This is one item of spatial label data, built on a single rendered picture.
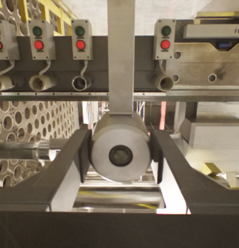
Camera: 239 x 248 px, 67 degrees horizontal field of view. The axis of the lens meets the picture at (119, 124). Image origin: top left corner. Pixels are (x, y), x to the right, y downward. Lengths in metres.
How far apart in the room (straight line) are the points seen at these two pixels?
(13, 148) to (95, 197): 0.69
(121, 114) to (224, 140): 0.96
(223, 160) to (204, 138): 0.27
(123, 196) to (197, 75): 0.69
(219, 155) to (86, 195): 0.78
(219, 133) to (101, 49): 0.72
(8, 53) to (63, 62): 0.22
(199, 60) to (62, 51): 0.65
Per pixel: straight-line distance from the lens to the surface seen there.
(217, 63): 1.02
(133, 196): 0.93
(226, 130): 1.07
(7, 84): 0.90
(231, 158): 1.26
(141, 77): 0.92
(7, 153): 1.40
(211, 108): 1.15
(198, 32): 0.90
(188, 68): 0.97
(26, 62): 1.00
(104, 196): 0.93
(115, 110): 0.15
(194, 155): 1.15
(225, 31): 0.95
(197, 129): 1.00
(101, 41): 0.90
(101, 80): 0.92
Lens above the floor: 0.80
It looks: 18 degrees up
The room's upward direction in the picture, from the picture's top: 180 degrees clockwise
